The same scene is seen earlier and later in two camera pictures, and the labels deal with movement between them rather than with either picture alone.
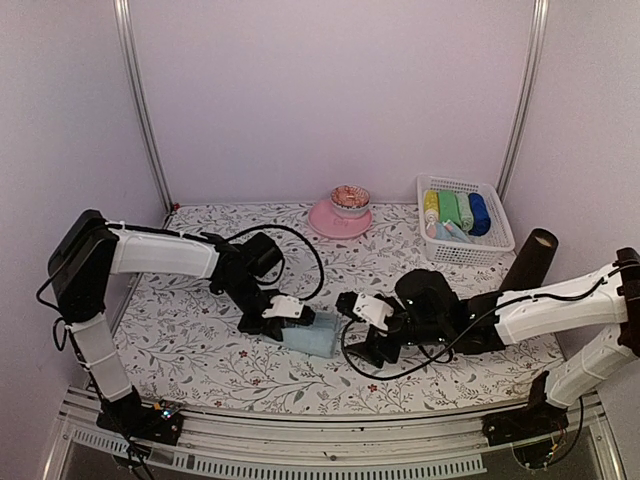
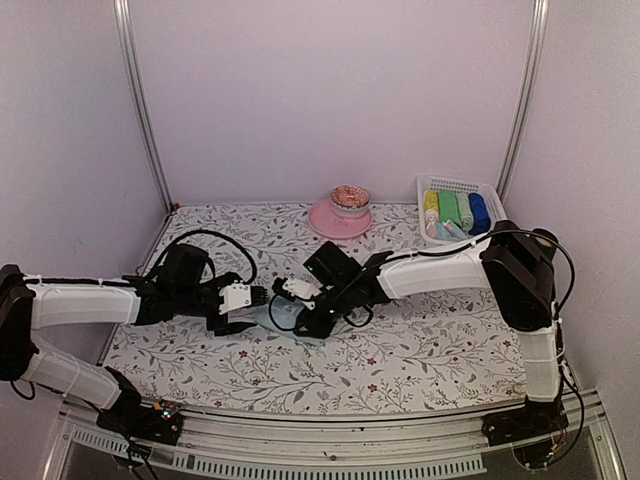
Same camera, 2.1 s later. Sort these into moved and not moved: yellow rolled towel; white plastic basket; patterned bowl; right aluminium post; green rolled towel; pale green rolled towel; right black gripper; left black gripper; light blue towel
Moved: left black gripper; light blue towel; right black gripper
Not moved: yellow rolled towel; right aluminium post; pale green rolled towel; green rolled towel; patterned bowl; white plastic basket
